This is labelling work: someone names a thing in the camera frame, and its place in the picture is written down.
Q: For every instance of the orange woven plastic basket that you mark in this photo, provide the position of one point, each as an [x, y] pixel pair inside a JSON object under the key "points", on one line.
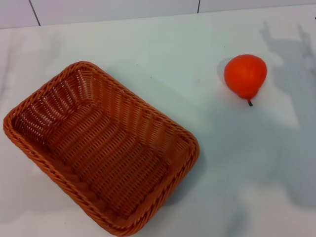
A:
{"points": [[106, 150]]}

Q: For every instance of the orange-red toy pear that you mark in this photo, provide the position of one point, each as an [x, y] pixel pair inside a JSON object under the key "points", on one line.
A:
{"points": [[244, 74]]}

